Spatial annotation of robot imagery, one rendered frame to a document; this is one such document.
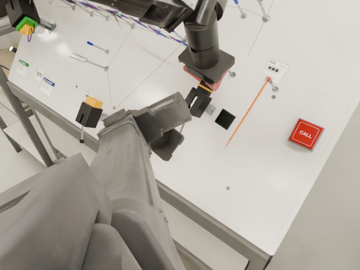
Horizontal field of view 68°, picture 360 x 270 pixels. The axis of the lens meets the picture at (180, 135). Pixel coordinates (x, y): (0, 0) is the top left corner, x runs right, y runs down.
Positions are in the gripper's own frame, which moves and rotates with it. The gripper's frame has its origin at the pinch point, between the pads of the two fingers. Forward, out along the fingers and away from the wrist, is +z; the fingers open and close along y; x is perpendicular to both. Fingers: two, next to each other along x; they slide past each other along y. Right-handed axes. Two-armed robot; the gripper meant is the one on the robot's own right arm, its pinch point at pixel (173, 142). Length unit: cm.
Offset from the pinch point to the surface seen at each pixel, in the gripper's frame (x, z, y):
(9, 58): 20, 21, 106
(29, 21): -2, -6, 64
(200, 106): -10.9, -3.8, -1.7
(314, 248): 9, 114, -57
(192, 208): 11.4, 8.6, -11.6
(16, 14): -2, -8, 68
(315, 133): -19.9, -0.1, -24.5
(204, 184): 4.0, 7.5, -10.7
